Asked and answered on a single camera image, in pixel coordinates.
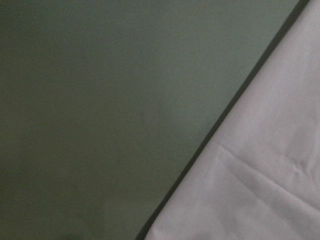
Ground pink Snoopy t-shirt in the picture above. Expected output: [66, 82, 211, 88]
[146, 0, 320, 240]

